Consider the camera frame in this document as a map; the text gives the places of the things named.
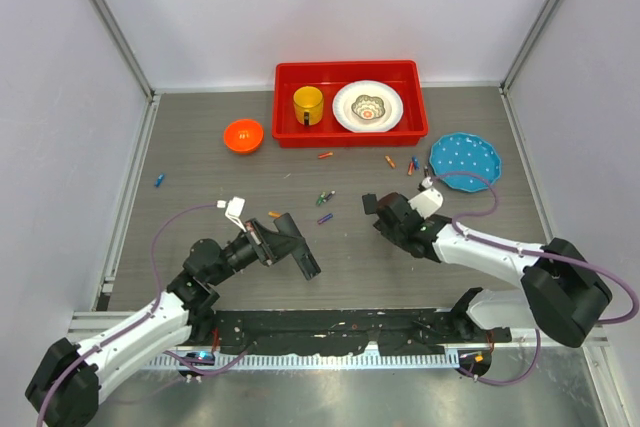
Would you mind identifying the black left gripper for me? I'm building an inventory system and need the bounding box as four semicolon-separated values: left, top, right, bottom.
208;218;304;287

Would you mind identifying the black remote control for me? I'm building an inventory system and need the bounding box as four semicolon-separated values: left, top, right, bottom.
274;213;321;281

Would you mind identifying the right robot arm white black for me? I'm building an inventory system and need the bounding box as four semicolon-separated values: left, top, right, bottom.
362;189;612;348

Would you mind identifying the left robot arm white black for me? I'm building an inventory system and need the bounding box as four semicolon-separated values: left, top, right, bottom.
25;214;320;426

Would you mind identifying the purple pink battery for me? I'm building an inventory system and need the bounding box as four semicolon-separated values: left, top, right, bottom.
317;213;333;225

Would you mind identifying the green battery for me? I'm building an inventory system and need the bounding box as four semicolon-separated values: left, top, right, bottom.
315;191;327;206

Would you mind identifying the blue dotted plate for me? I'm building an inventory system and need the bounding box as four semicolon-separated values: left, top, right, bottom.
429;132;502;193

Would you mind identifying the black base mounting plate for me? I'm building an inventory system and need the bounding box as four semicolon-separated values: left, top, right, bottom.
185;309;512;357

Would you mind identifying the orange plastic bowl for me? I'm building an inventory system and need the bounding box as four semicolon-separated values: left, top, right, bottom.
223;119;264;155

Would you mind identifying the small patterned bowl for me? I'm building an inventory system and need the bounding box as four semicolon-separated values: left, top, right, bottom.
351;94;386;121

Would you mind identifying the white paper plate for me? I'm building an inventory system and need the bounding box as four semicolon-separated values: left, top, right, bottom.
332;80;404;133

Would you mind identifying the blue battery far left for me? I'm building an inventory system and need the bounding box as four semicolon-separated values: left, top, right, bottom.
154;174;165;188

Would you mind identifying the red plastic tray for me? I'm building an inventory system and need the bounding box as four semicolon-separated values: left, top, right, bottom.
272;60;429;148

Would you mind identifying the yellow mug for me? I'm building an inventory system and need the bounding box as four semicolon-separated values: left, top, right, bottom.
293;86;324;127

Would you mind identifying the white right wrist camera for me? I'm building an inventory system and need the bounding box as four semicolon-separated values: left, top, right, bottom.
409;176;444;219

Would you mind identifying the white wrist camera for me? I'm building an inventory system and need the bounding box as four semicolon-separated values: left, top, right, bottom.
409;176;444;219
215;196;246;231

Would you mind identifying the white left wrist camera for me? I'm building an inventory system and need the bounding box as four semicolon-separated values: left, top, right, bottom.
215;196;246;231

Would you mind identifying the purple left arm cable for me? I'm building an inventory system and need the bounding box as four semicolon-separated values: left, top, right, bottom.
34;201;251;427

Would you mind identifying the aluminium front rail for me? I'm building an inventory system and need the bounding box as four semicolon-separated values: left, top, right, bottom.
64;306;611;373

